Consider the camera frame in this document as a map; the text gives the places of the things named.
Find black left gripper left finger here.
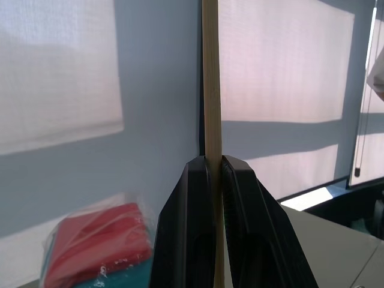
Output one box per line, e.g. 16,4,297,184
149,155,217,288

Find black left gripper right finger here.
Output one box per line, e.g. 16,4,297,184
221,154,320,288

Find wooden chopstick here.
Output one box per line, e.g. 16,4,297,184
201,0,226,288

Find teal folded cloth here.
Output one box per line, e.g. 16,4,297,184
73,257,154,288

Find red folded cloth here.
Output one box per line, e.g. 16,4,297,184
44,202,152,288

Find red and teal bagged cloths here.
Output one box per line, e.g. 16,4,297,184
41,191,157,288

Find white roller blind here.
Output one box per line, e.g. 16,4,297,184
217,0,356,201
349,0,384,187

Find white paper sheet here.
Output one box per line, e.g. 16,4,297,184
366,50,384,103

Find blind pull cord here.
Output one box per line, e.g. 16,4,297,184
353,0,379,176

